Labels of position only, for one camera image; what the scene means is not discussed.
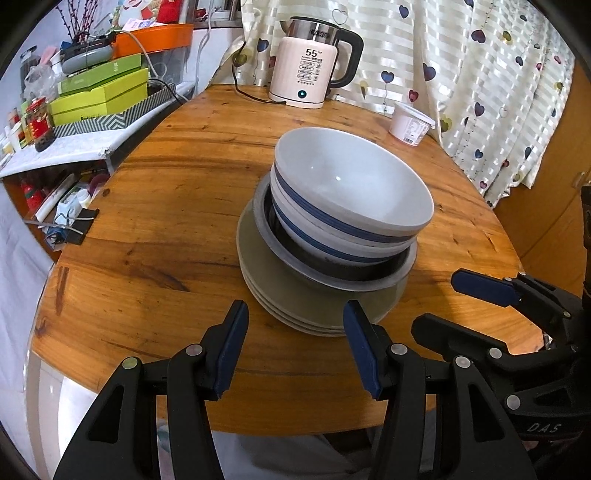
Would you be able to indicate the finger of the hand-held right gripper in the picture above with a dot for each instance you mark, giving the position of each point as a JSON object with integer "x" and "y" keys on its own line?
{"x": 480, "y": 284}
{"x": 461, "y": 339}

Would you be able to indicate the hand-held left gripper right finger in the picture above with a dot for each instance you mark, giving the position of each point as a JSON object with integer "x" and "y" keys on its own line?
{"x": 360, "y": 355}

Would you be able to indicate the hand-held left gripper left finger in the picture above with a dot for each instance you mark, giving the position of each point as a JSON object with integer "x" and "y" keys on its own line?
{"x": 231, "y": 350}

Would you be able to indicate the stainless steel bowl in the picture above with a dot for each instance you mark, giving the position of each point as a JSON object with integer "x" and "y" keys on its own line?
{"x": 300, "y": 267}

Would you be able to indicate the white bowl with blue stripe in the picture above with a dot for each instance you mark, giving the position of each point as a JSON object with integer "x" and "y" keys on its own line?
{"x": 304, "y": 240}
{"x": 351, "y": 175}

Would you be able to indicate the wooden cabinet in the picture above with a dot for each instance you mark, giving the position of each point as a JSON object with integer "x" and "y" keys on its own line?
{"x": 545, "y": 207}

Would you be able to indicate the person's grey trousers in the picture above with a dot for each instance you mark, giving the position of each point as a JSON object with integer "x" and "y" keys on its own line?
{"x": 277, "y": 459}

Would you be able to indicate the white plastic tub with lid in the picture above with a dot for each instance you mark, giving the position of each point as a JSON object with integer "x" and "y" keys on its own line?
{"x": 411, "y": 124}

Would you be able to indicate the heart print curtain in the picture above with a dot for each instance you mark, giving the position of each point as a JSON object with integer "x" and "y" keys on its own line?
{"x": 438, "y": 69}

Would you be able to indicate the zigzag patterned box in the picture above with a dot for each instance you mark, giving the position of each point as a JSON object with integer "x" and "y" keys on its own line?
{"x": 106, "y": 122}

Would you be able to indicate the white side shelf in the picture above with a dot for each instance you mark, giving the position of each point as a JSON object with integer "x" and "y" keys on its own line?
{"x": 60, "y": 152}

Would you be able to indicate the white electric kettle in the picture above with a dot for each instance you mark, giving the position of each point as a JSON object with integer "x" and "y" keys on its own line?
{"x": 300, "y": 69}

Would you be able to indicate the green flat box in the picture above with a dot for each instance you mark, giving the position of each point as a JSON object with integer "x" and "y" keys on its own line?
{"x": 101, "y": 74}
{"x": 99, "y": 99}

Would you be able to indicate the red labelled jar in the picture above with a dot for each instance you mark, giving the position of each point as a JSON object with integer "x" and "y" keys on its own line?
{"x": 40, "y": 124}

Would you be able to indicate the clear storage box orange lid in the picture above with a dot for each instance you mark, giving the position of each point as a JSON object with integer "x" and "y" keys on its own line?
{"x": 157, "y": 44}

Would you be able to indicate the grey handheld device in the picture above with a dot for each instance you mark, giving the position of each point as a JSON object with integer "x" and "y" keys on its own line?
{"x": 85, "y": 57}

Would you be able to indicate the purple flower branches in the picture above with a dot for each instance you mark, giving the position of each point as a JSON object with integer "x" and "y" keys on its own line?
{"x": 81, "y": 18}

